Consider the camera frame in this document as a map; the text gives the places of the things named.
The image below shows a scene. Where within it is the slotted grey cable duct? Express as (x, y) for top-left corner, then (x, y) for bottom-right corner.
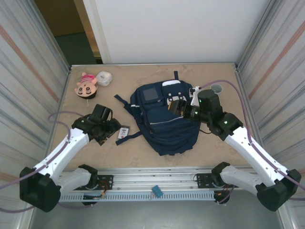
(30, 192), (216, 203)

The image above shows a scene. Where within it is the blue binder clip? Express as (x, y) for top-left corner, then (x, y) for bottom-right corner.
(148, 185), (163, 200)

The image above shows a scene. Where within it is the black white card pack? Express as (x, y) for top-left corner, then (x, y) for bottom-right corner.
(118, 127), (131, 139)

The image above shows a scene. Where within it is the pink plush doll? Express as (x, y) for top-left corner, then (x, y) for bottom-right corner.
(74, 72), (98, 99)

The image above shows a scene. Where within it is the white plastic case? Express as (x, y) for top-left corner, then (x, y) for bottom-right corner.
(96, 71), (112, 87)

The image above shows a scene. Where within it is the thin black gripper wire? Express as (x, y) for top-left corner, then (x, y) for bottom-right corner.
(199, 124), (213, 135)

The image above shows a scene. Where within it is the aluminium rail frame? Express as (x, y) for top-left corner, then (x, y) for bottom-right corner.
(25, 167), (286, 194)

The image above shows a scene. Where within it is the navy blue backpack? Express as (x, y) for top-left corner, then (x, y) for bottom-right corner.
(113, 71), (200, 156)

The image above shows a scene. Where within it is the grey cup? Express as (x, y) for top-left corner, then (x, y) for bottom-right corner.
(211, 83), (224, 95)

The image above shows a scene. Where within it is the brown wooden door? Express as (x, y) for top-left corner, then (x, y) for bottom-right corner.
(34, 0), (102, 59)

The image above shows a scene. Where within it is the white partition panel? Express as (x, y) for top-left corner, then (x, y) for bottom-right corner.
(82, 0), (272, 65)

